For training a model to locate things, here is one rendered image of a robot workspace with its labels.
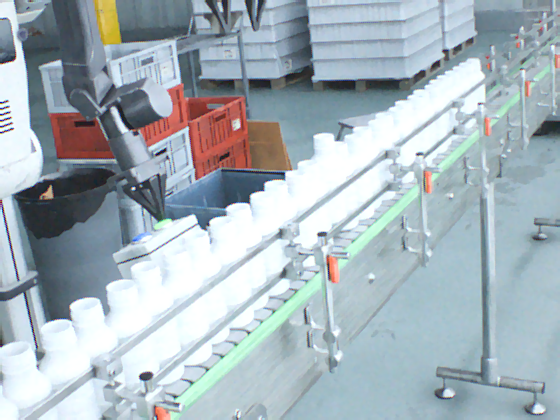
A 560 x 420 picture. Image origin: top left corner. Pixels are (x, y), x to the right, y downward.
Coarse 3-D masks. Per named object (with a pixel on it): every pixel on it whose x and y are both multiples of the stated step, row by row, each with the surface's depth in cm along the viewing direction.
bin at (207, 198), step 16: (208, 176) 225; (224, 176) 230; (240, 176) 227; (256, 176) 224; (272, 176) 222; (176, 192) 212; (192, 192) 219; (208, 192) 225; (224, 192) 232; (240, 192) 229; (176, 208) 202; (192, 208) 199; (208, 208) 197; (224, 208) 232
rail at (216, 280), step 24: (504, 48) 270; (528, 48) 270; (432, 120) 189; (336, 192) 146; (384, 192) 166; (264, 240) 126; (240, 264) 120; (264, 288) 126; (168, 312) 105; (240, 312) 121; (144, 336) 101; (72, 384) 91; (48, 408) 88
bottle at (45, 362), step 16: (64, 320) 94; (48, 336) 91; (64, 336) 92; (48, 352) 92; (64, 352) 92; (80, 352) 94; (48, 368) 92; (64, 368) 92; (80, 368) 92; (64, 384) 92; (64, 400) 92; (80, 400) 93; (96, 400) 96; (64, 416) 93; (80, 416) 93; (96, 416) 95
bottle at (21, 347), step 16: (0, 352) 88; (16, 352) 90; (32, 352) 89; (0, 368) 89; (16, 368) 87; (32, 368) 88; (0, 384) 89; (16, 384) 88; (32, 384) 88; (48, 384) 90; (16, 400) 87; (32, 400) 88; (48, 416) 89
